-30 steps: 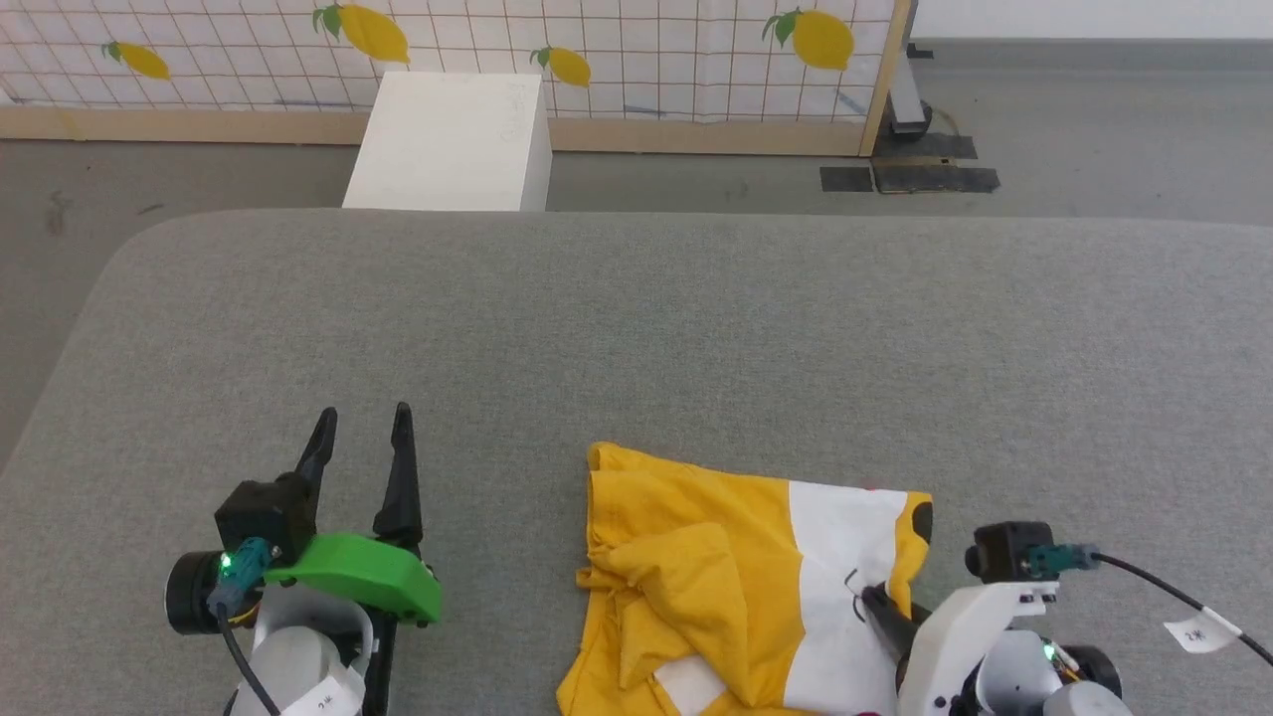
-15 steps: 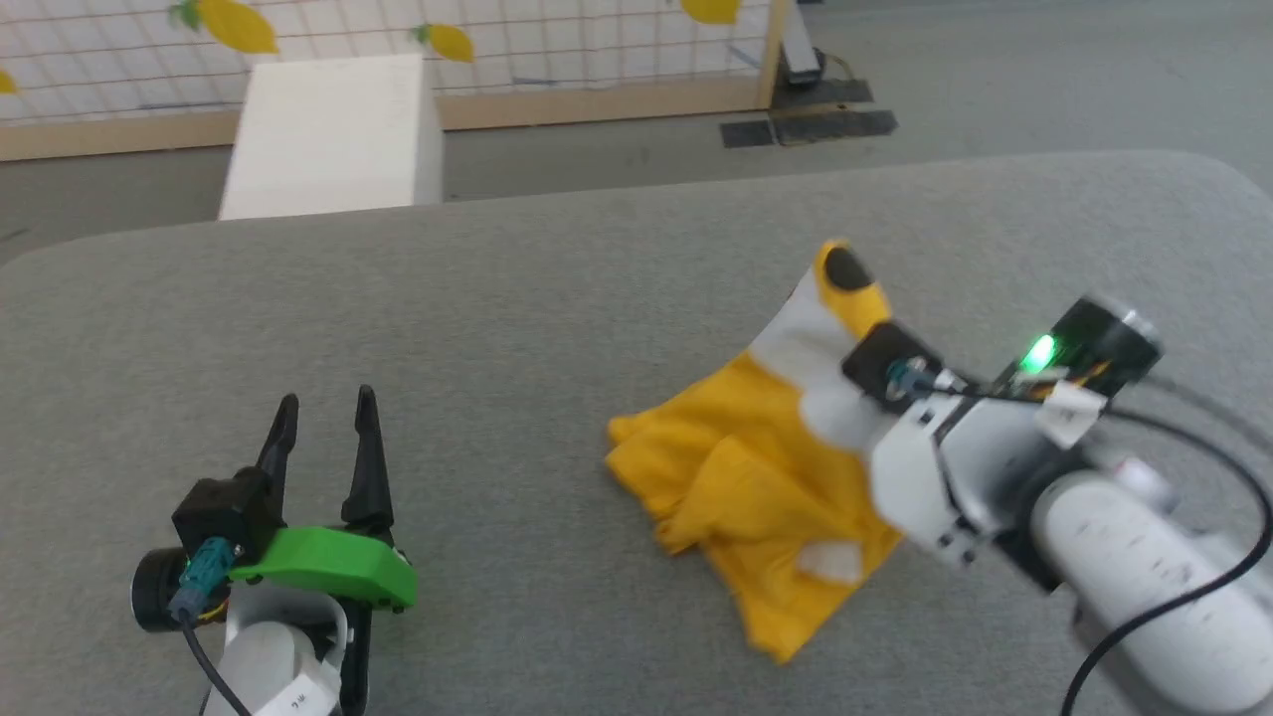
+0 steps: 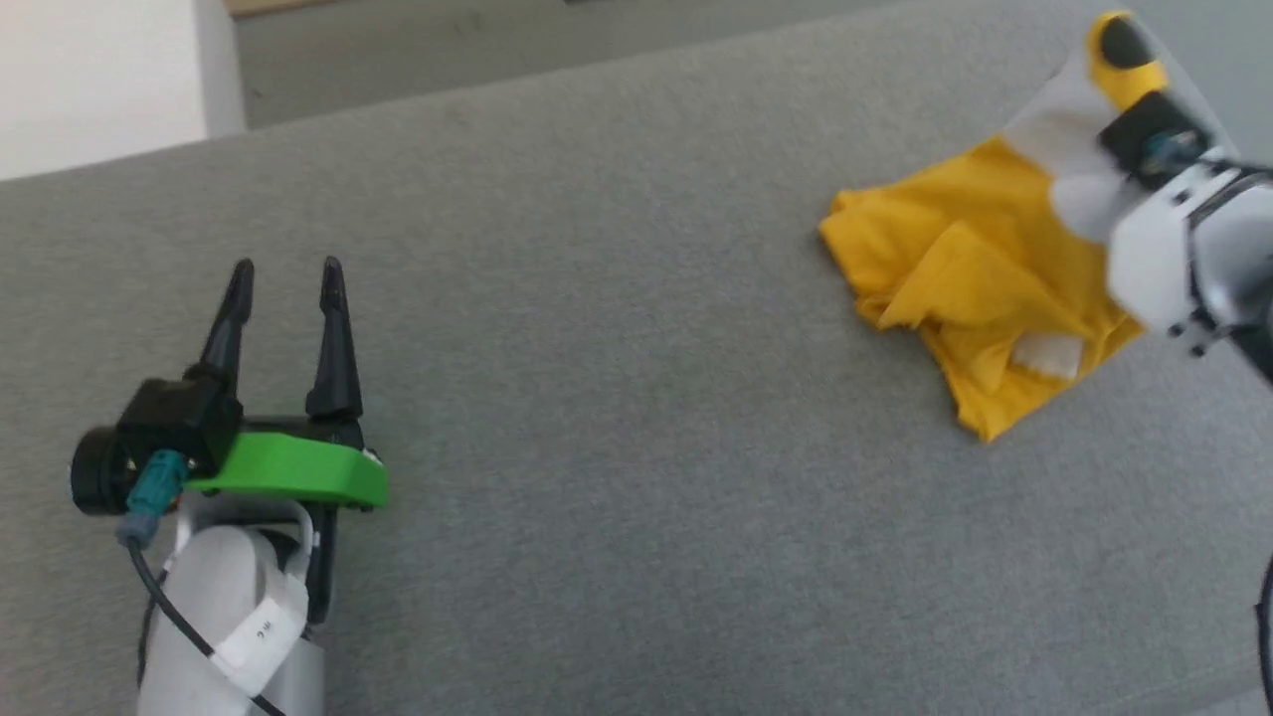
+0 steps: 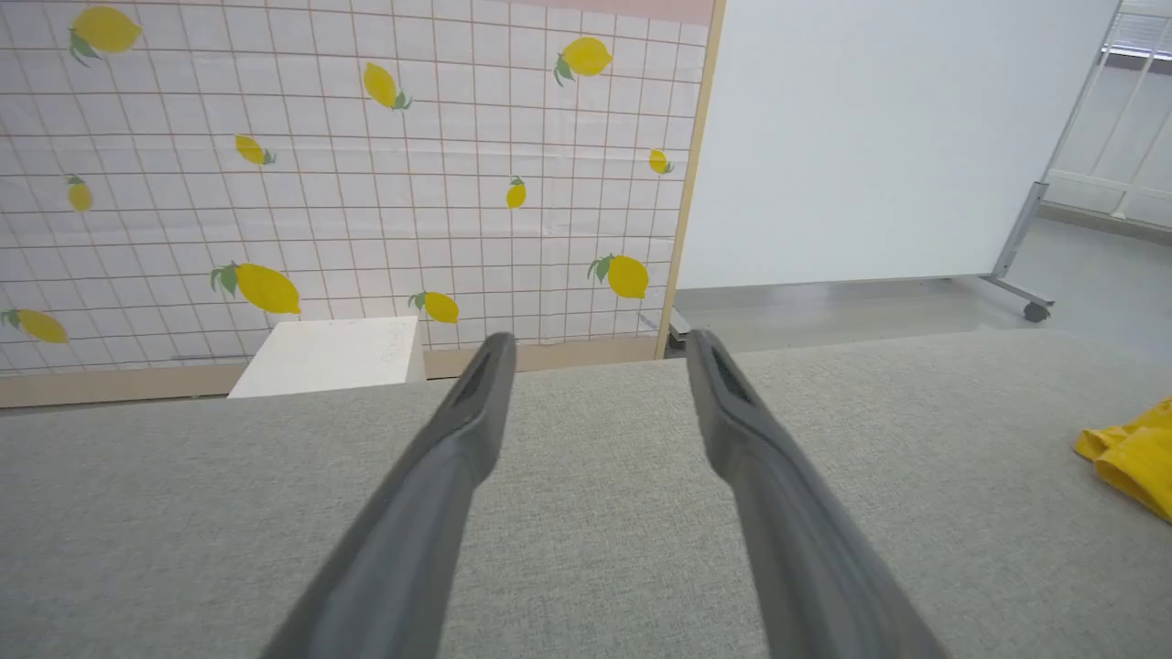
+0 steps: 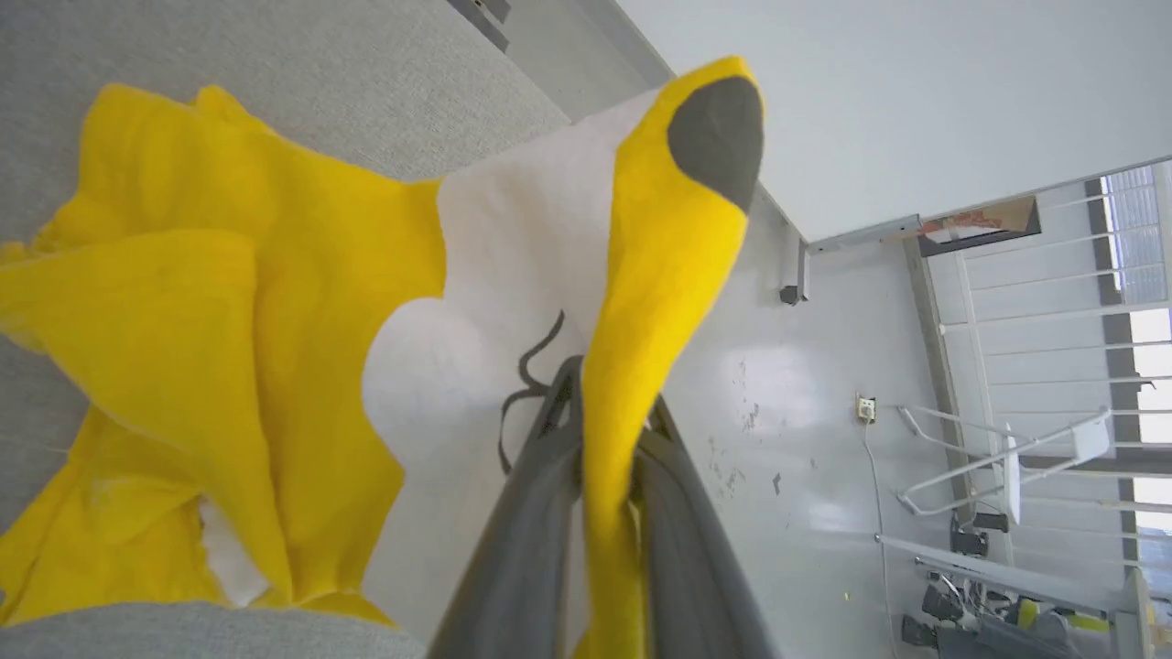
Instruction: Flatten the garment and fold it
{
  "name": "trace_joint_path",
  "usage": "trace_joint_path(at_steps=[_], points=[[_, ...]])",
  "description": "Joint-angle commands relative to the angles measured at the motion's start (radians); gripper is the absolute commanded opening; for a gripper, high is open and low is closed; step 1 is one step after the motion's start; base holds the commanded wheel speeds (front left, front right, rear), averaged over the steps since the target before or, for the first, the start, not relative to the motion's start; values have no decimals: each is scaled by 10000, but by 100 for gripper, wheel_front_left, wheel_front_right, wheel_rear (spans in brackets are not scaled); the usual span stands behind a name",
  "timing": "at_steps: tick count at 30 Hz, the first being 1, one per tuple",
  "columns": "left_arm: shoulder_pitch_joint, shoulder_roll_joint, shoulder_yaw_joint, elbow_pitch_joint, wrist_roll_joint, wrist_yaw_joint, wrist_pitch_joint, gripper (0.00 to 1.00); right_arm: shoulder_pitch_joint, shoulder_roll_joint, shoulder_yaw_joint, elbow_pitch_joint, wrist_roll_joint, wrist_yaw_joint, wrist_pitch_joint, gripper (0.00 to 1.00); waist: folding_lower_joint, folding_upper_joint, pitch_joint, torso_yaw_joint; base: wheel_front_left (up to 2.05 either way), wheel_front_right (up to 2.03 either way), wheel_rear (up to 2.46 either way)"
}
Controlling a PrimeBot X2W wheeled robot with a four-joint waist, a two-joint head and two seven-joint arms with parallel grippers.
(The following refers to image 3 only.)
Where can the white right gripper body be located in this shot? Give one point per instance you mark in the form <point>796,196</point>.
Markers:
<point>1144,244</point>

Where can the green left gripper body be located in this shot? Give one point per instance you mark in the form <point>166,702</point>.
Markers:
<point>298,467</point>

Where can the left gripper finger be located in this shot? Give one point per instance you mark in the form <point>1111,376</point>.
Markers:
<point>334,348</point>
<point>231,328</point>

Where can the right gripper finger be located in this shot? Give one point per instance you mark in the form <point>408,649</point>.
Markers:
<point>1126,45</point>

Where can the yellow and white garment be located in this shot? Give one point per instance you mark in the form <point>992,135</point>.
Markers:
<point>980,268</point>

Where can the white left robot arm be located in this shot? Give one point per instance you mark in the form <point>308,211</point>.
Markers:
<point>224,626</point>

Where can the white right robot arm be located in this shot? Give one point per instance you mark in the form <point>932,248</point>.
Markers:
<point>1238,268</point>

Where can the grey fabric sofa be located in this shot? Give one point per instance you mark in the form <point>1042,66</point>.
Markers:
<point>597,418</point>

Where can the white box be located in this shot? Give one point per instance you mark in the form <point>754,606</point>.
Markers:
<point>104,75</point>

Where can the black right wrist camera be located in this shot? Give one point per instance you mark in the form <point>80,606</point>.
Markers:
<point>1154,134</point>

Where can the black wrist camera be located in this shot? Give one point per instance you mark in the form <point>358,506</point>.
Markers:
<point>184,423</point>
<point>1154,134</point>

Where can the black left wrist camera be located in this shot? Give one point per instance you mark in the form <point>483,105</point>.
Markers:
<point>184,423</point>

